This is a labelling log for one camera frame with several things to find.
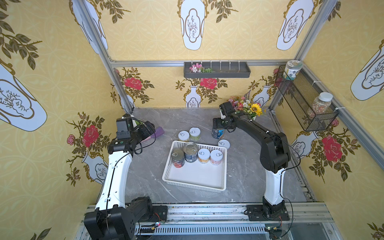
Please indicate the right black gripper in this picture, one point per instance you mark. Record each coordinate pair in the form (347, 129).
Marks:
(218, 122)

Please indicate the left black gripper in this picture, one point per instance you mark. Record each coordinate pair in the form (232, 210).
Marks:
(145, 130)

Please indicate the large blue can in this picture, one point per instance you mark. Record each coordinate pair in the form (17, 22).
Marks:
(191, 152)
(218, 132)

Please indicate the small pink can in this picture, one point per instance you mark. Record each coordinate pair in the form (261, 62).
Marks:
(216, 157)

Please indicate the small orange can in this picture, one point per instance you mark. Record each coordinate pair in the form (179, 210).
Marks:
(204, 155)

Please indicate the dark red label can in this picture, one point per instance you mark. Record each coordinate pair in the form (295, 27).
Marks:
(178, 158)

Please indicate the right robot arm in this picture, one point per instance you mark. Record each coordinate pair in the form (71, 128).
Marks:
(274, 156)

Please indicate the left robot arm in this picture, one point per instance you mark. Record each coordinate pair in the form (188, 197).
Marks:
(113, 218)

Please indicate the white plastic basket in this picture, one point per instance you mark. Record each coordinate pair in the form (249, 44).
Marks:
(196, 175)

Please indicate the flower box white fence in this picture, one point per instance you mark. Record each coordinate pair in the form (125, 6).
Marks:
(246, 106)

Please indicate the small white lid can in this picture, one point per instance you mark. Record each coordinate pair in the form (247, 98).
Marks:
(224, 143)

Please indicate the pink purple toy shovel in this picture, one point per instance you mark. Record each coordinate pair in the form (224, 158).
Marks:
(158, 132)

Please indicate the small green can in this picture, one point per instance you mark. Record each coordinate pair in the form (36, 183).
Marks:
(195, 134)

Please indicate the small yellow can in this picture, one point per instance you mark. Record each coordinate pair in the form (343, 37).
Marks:
(184, 136)

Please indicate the small pink flowers on shelf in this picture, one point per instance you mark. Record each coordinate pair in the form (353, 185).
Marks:
(198, 68)

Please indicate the jar with green label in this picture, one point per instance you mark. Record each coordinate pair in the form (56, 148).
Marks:
(292, 68)

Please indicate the clear jar white lid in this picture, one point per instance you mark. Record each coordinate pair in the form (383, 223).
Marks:
(321, 103)

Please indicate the grey wall shelf tray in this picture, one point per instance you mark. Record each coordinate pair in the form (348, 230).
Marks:
(221, 70)

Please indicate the black wire wall basket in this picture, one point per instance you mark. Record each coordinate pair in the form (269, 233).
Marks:
(300, 95)

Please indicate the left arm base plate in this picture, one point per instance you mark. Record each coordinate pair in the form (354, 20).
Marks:
(160, 213)

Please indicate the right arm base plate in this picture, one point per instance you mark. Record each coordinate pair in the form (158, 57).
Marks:
(260, 213)

